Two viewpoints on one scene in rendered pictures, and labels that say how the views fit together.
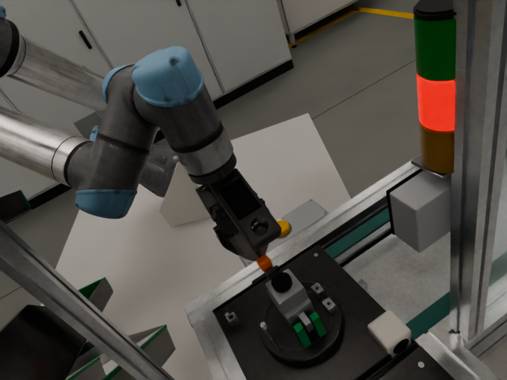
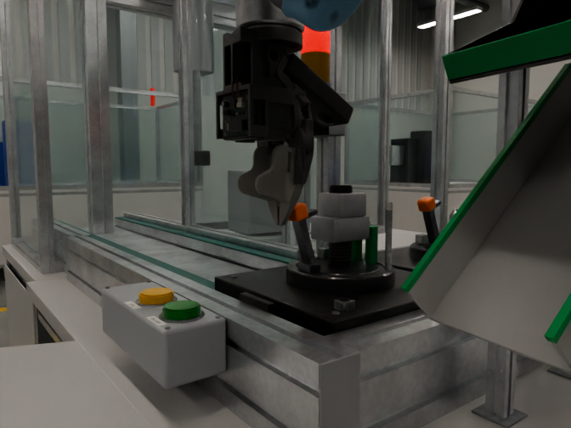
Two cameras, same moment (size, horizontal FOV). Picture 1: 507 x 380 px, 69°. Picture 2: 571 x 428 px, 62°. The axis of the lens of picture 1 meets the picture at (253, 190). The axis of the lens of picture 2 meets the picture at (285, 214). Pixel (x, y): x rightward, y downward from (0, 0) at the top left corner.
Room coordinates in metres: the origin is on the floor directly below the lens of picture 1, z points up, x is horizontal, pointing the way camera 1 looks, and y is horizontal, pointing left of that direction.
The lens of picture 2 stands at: (0.66, 0.54, 1.12)
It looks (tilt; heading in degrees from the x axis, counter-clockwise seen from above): 5 degrees down; 246
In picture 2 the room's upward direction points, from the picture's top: straight up
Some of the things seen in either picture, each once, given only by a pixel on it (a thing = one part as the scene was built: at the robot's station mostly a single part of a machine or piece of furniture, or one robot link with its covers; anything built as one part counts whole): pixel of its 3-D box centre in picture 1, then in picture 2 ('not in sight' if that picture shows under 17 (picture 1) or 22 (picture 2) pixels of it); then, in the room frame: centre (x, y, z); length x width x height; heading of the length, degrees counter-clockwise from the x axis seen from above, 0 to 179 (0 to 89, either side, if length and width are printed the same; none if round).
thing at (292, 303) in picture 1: (290, 298); (346, 211); (0.33, 0.01, 1.06); 0.08 x 0.04 x 0.07; 12
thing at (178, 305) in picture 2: not in sight; (182, 313); (0.55, 0.05, 0.96); 0.04 x 0.04 x 0.02
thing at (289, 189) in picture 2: (239, 241); (276, 186); (0.45, 0.06, 1.10); 0.06 x 0.03 x 0.09; 13
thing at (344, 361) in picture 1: (302, 326); (339, 287); (0.34, 0.02, 0.96); 0.24 x 0.24 x 0.02; 13
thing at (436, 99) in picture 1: (448, 93); (315, 39); (0.27, -0.19, 1.34); 0.05 x 0.05 x 0.05
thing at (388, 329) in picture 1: (389, 334); not in sight; (0.27, -0.10, 0.97); 0.05 x 0.05 x 0.04; 13
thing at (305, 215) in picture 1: (284, 238); (157, 324); (0.57, -0.02, 0.93); 0.21 x 0.07 x 0.06; 103
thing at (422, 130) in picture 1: (447, 138); (315, 69); (0.27, -0.19, 1.29); 0.05 x 0.05 x 0.05
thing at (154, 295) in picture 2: (281, 229); (156, 299); (0.57, -0.02, 0.96); 0.04 x 0.04 x 0.02
